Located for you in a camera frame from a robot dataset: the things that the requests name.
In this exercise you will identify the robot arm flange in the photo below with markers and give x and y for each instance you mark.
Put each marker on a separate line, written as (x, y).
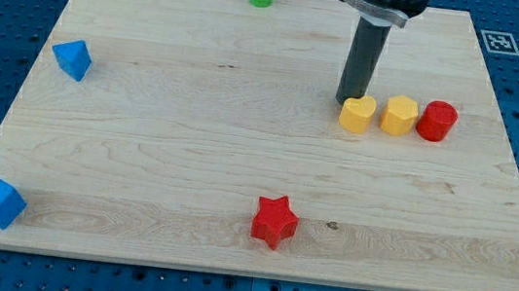
(388, 12)

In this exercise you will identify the red star block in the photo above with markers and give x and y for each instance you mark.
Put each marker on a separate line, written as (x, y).
(274, 221)

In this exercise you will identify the wooden board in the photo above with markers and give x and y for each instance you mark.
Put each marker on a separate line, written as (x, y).
(194, 109)

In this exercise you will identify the yellow heart block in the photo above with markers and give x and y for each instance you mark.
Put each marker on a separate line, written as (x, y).
(356, 113)

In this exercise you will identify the yellow hexagon block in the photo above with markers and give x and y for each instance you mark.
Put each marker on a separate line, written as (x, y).
(399, 115)

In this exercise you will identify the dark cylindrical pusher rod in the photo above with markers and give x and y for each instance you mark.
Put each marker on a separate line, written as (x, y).
(367, 45)

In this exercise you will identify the red cylinder block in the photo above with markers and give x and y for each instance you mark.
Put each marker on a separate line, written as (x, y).
(437, 120)

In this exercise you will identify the blue triangle block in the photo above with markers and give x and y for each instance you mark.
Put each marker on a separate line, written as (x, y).
(73, 58)

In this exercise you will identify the white fiducial marker tag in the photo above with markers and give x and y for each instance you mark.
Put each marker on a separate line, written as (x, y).
(498, 42)

